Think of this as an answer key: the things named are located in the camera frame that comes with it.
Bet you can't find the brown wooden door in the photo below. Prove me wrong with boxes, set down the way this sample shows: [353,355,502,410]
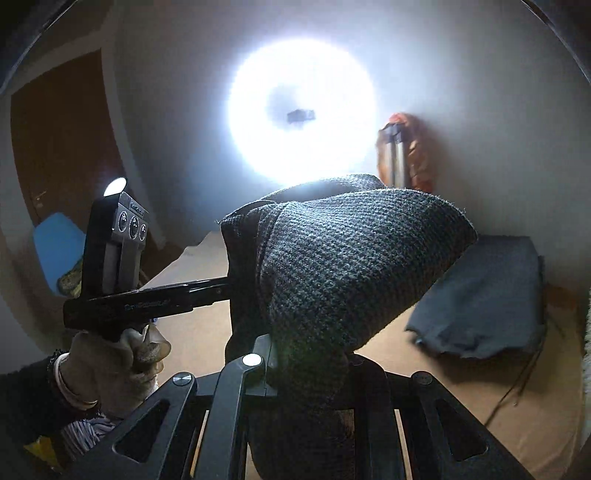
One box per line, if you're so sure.
[9,48,134,232]

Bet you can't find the ring light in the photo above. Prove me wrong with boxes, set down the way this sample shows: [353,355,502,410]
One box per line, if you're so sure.
[226,39,377,190]

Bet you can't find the person's left hand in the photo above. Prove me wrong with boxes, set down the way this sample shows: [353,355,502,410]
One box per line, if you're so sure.
[60,323,172,416]

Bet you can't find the blue chair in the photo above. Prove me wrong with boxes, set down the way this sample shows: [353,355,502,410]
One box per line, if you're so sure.
[32,212,88,296]

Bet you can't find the black cord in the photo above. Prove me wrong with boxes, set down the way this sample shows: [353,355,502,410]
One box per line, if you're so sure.
[485,286,561,428]

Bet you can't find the silver folded tripod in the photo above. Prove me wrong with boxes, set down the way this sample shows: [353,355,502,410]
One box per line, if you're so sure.
[385,124,409,188]

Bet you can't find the grey woven pants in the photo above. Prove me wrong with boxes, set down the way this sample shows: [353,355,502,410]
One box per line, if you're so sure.
[217,174,478,480]

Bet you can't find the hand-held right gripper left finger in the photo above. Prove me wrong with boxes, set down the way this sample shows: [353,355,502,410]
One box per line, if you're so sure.
[97,335,279,480]

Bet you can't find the orange bag with metal pole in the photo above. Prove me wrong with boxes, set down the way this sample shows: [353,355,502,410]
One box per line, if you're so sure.
[376,113,437,192]

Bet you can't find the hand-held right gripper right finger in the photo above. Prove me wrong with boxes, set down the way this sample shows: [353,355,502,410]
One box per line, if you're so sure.
[346,354,525,480]

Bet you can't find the yellow-green patterned cloth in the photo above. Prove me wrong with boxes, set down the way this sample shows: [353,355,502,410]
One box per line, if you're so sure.
[56,268,86,296]

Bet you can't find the dark folded cloth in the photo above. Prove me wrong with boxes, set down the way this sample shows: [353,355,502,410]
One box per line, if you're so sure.
[405,234,548,360]

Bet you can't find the person's left forearm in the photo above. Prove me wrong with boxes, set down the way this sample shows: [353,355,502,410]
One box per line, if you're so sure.
[0,350,100,462]

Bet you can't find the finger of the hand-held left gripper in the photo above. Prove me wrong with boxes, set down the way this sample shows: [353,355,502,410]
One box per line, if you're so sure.
[185,277,232,308]

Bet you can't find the beige blanket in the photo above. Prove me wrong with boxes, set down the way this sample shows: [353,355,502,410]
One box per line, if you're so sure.
[143,231,585,480]

